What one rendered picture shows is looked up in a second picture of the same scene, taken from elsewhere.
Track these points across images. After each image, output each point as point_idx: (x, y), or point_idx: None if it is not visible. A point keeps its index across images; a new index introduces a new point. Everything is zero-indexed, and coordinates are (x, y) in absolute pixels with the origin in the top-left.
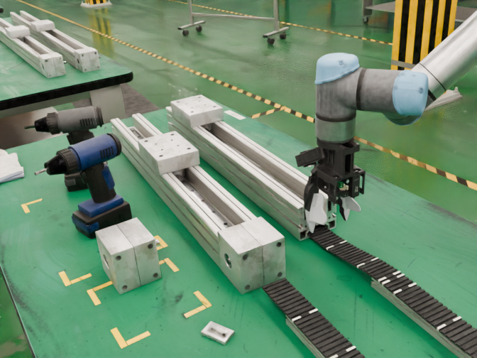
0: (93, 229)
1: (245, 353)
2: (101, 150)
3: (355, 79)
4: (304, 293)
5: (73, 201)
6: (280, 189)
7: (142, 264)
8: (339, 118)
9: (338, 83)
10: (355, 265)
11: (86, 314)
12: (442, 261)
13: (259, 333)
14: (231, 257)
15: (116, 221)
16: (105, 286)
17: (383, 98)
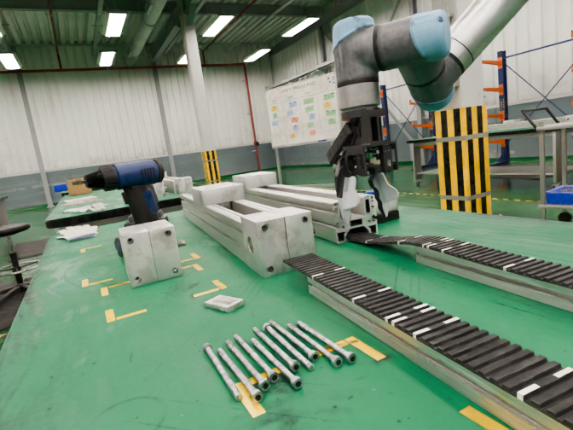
0: None
1: (251, 316)
2: (141, 169)
3: (371, 30)
4: None
5: None
6: (317, 198)
7: (159, 254)
8: (360, 78)
9: (353, 38)
10: (396, 242)
11: (87, 302)
12: (501, 241)
13: (274, 301)
14: (251, 235)
15: None
16: (121, 284)
17: (402, 38)
